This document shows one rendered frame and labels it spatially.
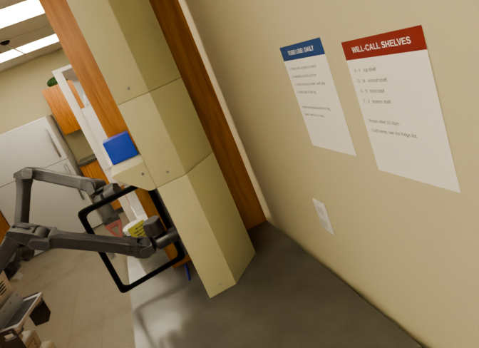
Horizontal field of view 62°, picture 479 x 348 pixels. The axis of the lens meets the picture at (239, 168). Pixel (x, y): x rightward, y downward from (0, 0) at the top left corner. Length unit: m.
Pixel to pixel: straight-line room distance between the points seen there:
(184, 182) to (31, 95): 5.74
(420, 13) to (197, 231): 1.05
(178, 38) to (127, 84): 0.48
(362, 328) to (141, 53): 1.05
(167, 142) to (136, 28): 0.38
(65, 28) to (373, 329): 1.47
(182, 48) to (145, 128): 0.51
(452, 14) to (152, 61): 1.00
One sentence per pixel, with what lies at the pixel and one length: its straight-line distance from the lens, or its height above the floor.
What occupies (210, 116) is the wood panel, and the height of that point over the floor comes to 1.50.
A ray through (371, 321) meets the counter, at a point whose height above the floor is 0.94.
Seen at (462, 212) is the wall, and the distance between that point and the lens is 0.76.
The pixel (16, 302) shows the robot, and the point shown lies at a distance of 2.15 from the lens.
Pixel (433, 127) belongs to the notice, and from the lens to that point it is 0.71.
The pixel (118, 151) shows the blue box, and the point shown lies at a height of 1.55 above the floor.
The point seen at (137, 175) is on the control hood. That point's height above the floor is 1.48.
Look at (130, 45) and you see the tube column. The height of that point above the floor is 1.86.
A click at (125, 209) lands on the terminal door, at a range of 1.69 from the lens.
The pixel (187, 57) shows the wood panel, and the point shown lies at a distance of 1.73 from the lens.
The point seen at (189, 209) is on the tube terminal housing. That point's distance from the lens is 1.41.
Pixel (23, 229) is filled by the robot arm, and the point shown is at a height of 1.43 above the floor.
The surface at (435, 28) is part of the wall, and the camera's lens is 0.64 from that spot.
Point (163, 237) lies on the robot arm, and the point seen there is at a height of 1.19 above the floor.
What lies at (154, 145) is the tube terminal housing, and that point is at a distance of 1.35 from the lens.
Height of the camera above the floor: 1.75
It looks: 17 degrees down
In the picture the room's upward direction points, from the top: 22 degrees counter-clockwise
